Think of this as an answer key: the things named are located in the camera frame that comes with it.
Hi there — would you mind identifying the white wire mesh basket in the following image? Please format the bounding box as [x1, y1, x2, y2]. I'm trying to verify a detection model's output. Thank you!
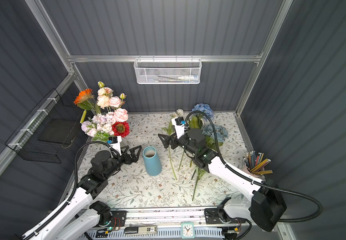
[134, 58, 202, 85]

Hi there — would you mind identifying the teal cylindrical vase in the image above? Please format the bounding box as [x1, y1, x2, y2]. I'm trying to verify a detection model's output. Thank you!
[143, 146, 162, 176]

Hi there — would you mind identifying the silver black device on rail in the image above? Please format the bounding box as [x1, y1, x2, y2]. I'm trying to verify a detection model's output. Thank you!
[124, 226, 158, 235]

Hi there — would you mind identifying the white rose flower stem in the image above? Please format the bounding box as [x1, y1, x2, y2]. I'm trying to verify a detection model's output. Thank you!
[163, 109, 184, 180]

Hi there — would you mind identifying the clear ribbed glass vase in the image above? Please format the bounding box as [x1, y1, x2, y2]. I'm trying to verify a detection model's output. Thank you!
[120, 137, 129, 148]

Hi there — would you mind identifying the pink rose flower stem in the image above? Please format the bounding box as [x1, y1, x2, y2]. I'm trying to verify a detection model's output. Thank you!
[109, 93, 129, 122]

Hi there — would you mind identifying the red gerbera flower stem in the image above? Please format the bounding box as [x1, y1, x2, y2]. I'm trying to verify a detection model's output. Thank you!
[112, 122, 130, 138]

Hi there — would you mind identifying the floral patterned table mat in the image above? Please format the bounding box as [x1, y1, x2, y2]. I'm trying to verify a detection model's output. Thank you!
[97, 113, 245, 209]

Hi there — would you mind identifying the cream rose flower spray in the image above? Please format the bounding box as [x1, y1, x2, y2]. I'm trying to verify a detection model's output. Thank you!
[97, 82, 113, 109]

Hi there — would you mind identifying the lilac pink flower bunch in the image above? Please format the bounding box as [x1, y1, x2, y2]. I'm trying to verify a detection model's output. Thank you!
[81, 112, 115, 142]

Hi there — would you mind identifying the light blue hydrangea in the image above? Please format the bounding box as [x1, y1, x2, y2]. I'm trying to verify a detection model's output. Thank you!
[202, 125, 229, 151]

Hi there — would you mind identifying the pink pencil cup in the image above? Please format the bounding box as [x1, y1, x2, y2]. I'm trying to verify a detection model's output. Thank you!
[242, 151, 273, 179]

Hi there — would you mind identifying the orange gerbera flower stem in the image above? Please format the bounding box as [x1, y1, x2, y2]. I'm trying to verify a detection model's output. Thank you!
[74, 89, 101, 115]

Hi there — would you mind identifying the small teal alarm clock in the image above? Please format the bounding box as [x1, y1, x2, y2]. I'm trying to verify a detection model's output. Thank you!
[181, 222, 195, 239]

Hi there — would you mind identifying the black wire mesh basket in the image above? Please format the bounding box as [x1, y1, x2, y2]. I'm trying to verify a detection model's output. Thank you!
[5, 89, 88, 164]

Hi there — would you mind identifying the dark blue hydrangea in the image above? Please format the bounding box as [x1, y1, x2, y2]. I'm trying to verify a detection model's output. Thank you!
[192, 103, 214, 120]

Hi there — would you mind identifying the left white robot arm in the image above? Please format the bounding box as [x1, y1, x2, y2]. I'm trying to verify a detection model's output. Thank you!
[21, 137, 142, 240]

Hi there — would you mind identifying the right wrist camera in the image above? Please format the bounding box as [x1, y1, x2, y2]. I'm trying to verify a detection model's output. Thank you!
[171, 117, 188, 139]

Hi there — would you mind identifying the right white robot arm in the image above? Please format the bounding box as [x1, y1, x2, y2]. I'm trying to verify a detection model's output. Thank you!
[158, 111, 323, 232]

